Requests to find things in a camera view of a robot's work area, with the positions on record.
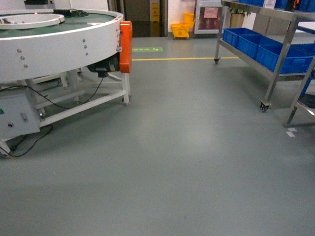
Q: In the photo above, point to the steel shelf cart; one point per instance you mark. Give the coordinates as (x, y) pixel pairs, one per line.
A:
(275, 63)

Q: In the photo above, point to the yellow mop bucket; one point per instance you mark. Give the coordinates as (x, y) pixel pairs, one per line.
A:
(181, 30)

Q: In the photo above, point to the white round conveyor machine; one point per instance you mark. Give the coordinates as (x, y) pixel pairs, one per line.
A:
(67, 59)

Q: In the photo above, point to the yellow caution sign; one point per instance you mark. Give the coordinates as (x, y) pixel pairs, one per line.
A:
(154, 18)

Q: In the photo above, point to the white control box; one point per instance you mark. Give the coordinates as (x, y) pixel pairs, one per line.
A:
(18, 114)

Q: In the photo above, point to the orange motor guard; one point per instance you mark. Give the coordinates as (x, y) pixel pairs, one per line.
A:
(125, 61)

